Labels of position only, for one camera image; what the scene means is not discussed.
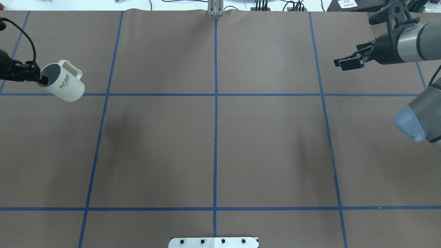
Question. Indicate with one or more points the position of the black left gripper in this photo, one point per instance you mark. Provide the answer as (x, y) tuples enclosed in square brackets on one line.
[(7, 71)]

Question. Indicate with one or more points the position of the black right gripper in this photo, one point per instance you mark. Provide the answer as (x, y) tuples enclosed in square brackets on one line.
[(385, 50)]

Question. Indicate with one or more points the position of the white ribbed HOME mug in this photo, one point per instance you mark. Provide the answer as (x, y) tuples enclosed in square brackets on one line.
[(63, 81)]

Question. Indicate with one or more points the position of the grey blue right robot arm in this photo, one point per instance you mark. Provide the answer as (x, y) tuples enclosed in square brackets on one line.
[(412, 43)]

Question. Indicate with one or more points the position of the black box with label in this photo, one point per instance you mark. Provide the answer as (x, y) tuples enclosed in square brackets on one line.
[(357, 5)]

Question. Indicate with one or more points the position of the aluminium frame post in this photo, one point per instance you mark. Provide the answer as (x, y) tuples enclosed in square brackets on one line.
[(215, 7)]

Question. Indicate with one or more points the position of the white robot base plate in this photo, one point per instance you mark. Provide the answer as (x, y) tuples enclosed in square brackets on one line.
[(214, 242)]

